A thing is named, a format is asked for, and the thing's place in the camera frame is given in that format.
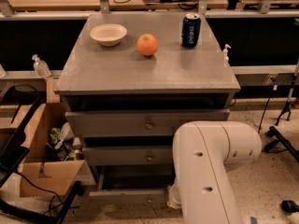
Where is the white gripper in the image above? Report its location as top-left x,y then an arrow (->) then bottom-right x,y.
167,179 -> 181,209

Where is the grey bottom drawer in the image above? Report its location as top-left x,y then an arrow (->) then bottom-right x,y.
90,164 -> 174,204

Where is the grey drawer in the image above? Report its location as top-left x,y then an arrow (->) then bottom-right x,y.
66,109 -> 230,137
90,164 -> 174,204
83,146 -> 173,166

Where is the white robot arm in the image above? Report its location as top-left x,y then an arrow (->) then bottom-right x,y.
168,121 -> 262,224

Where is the grey middle drawer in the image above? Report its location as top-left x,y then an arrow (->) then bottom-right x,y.
83,146 -> 173,166

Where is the grey top drawer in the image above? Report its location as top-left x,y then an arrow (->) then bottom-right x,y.
66,109 -> 230,137

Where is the grey drawer cabinet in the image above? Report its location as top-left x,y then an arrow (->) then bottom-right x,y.
54,12 -> 241,191

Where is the black caster wheel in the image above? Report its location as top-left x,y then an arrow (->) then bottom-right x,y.
281,200 -> 299,214

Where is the black stand leg right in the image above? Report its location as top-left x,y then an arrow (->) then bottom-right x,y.
268,126 -> 299,161

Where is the cardboard box with trash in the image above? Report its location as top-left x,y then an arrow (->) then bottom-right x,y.
20,103 -> 95,197

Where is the small white pump bottle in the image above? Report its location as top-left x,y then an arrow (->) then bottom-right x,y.
222,44 -> 231,63

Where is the orange fruit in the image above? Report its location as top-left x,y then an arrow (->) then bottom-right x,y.
136,34 -> 158,56

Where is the blue soda can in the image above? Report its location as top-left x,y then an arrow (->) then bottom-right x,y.
181,13 -> 201,48

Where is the white bowl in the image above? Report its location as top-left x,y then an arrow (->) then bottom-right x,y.
90,23 -> 127,47

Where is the clear pump bottle left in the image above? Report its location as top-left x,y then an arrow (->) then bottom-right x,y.
32,54 -> 51,77

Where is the black cable on floor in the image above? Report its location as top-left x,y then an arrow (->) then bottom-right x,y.
256,87 -> 292,155

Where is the black stand frame left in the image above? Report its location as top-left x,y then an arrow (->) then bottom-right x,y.
0,83 -> 84,224

